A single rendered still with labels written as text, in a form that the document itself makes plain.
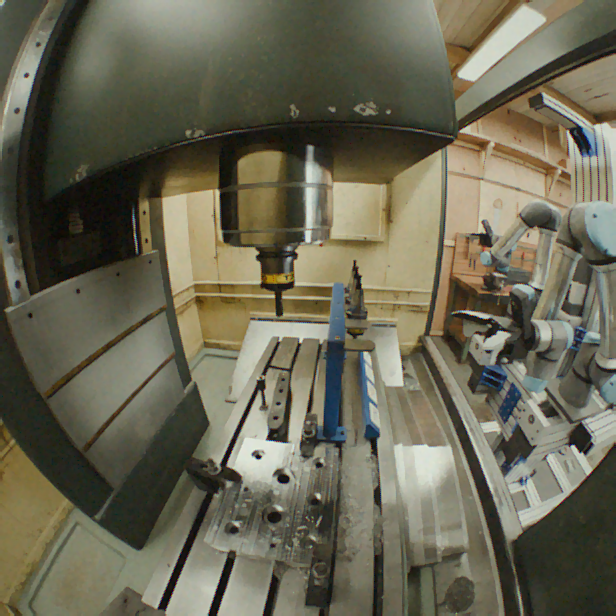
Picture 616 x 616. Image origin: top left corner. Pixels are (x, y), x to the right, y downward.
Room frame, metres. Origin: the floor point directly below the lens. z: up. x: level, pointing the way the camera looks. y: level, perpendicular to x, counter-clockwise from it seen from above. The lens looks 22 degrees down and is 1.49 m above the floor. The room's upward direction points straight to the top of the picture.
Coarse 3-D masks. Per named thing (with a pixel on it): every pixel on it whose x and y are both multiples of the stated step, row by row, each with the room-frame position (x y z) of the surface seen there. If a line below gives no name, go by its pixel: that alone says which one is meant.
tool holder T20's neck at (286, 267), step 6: (264, 264) 0.34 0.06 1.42; (270, 264) 0.34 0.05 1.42; (276, 264) 0.34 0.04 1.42; (282, 264) 0.34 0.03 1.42; (288, 264) 0.34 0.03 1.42; (264, 270) 0.34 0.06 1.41; (270, 270) 0.34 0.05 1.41; (276, 270) 0.34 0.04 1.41; (282, 270) 0.34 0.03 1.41; (288, 270) 0.34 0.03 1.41; (294, 270) 0.36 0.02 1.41; (264, 282) 0.34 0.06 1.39; (288, 282) 0.34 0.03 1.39
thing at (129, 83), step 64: (128, 0) 0.27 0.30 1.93; (192, 0) 0.25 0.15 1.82; (256, 0) 0.24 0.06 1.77; (320, 0) 0.23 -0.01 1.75; (384, 0) 0.22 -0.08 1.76; (64, 64) 0.29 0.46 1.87; (128, 64) 0.26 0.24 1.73; (192, 64) 0.24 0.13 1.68; (256, 64) 0.24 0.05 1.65; (320, 64) 0.23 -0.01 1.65; (384, 64) 0.22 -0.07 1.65; (448, 64) 0.22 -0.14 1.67; (64, 128) 0.28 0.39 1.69; (128, 128) 0.26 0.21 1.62; (192, 128) 0.24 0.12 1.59; (256, 128) 0.24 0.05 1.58; (320, 128) 0.23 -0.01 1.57; (384, 128) 0.22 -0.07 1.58; (448, 128) 0.22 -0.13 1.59; (64, 192) 0.28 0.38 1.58; (128, 192) 0.46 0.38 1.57; (192, 192) 0.71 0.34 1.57
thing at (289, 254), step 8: (256, 248) 0.34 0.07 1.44; (264, 248) 0.33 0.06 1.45; (272, 248) 0.33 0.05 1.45; (280, 248) 0.33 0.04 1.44; (288, 248) 0.34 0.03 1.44; (296, 248) 0.35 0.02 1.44; (256, 256) 0.35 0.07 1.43; (264, 256) 0.34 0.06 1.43; (272, 256) 0.33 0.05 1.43; (280, 256) 0.33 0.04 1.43; (288, 256) 0.34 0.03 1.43; (296, 256) 0.35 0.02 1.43
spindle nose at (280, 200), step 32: (224, 160) 0.30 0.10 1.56; (256, 160) 0.28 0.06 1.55; (288, 160) 0.28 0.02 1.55; (320, 160) 0.31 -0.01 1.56; (224, 192) 0.30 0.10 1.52; (256, 192) 0.28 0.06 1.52; (288, 192) 0.28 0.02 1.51; (320, 192) 0.31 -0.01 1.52; (224, 224) 0.31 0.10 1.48; (256, 224) 0.28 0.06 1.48; (288, 224) 0.28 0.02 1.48; (320, 224) 0.31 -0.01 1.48
